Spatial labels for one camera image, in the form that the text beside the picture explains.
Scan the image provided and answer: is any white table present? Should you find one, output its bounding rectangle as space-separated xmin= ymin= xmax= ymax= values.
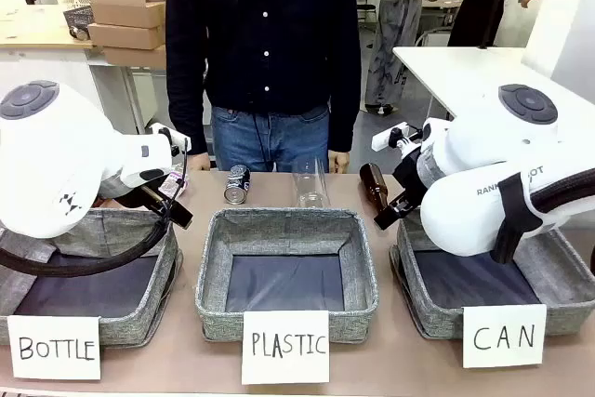
xmin=391 ymin=46 xmax=595 ymax=122

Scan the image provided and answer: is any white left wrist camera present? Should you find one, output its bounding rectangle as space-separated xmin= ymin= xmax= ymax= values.
xmin=147 ymin=122 xmax=193 ymax=157

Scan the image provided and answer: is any grey fabric basket labelled plastic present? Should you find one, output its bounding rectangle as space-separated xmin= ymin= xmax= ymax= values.
xmin=194 ymin=206 xmax=380 ymax=342

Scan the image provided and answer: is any person in dark shirt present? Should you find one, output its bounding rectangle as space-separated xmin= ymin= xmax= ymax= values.
xmin=165 ymin=0 xmax=363 ymax=174

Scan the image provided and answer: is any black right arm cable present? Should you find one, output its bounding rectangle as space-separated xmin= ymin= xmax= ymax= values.
xmin=491 ymin=167 xmax=595 ymax=265

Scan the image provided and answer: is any white paper sign CAN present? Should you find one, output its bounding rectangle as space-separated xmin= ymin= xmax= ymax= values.
xmin=461 ymin=303 xmax=549 ymax=370

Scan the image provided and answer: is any grey fabric basket labelled can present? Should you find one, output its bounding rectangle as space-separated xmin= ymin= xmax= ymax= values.
xmin=389 ymin=216 xmax=595 ymax=340

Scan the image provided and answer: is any person in beige jacket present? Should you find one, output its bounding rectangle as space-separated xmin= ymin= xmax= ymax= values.
xmin=364 ymin=0 xmax=448 ymax=117

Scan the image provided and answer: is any crushed black silver can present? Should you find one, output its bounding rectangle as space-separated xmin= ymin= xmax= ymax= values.
xmin=223 ymin=164 xmax=253 ymax=205

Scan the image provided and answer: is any person's left hand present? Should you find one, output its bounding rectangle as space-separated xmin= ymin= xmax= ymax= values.
xmin=327 ymin=150 xmax=350 ymax=175

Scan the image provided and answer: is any black wire basket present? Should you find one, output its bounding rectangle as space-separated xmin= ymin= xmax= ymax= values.
xmin=61 ymin=5 xmax=95 ymax=41

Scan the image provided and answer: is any flat cardboard box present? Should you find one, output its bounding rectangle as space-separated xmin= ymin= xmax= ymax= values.
xmin=87 ymin=21 xmax=167 ymax=51
xmin=102 ymin=45 xmax=167 ymax=69

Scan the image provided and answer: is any clear plastic cup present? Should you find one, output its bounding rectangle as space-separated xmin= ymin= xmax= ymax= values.
xmin=291 ymin=156 xmax=332 ymax=210

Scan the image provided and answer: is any grey fabric basket labelled bottle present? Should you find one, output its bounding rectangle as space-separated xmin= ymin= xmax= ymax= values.
xmin=0 ymin=207 xmax=184 ymax=348

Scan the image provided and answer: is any wooden top table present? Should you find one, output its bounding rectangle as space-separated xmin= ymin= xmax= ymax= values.
xmin=0 ymin=7 xmax=104 ymax=50

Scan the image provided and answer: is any white paper sign BOTTLE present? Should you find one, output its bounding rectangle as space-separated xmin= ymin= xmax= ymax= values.
xmin=7 ymin=314 xmax=102 ymax=381

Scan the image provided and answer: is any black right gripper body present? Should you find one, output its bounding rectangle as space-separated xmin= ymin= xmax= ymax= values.
xmin=392 ymin=151 xmax=431 ymax=205

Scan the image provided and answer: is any white paper sign PLASTIC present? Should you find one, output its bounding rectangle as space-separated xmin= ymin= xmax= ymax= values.
xmin=240 ymin=310 xmax=331 ymax=386

